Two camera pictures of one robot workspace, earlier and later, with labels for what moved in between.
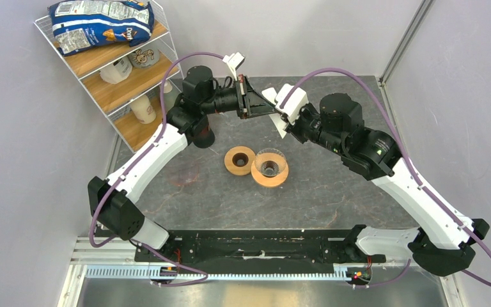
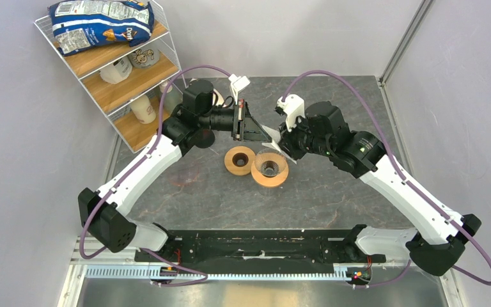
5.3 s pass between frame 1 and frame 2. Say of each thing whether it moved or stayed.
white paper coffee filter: moved
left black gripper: moved
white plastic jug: stayed
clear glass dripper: stayed
